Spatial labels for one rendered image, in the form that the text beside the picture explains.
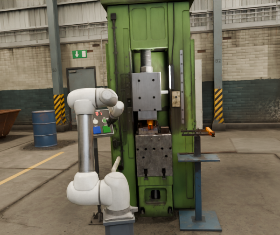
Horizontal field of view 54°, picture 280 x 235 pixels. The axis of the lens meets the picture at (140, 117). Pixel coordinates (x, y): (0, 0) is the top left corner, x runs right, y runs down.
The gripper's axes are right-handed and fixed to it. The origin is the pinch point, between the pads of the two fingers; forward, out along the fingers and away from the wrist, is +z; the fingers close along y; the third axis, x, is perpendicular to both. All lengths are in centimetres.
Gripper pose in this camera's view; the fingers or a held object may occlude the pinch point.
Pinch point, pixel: (109, 124)
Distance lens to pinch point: 269.2
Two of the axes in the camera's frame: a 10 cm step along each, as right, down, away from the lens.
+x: -2.3, -9.0, 3.6
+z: -3.1, 4.2, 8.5
